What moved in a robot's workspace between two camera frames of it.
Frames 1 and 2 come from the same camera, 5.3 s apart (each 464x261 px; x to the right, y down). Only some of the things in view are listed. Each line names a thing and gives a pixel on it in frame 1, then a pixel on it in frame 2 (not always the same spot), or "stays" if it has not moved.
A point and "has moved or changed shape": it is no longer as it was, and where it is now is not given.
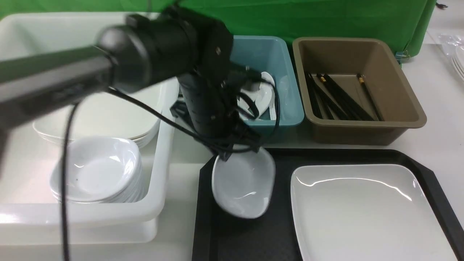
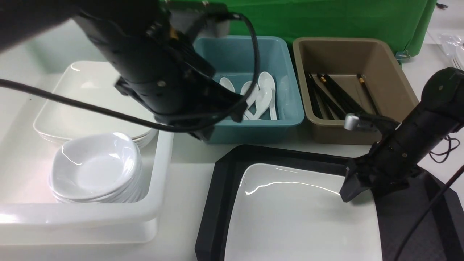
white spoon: [267, 77] stays
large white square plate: [367, 212] has moved or changed shape
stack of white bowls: [100, 170] stays
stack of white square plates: [106, 115] stays
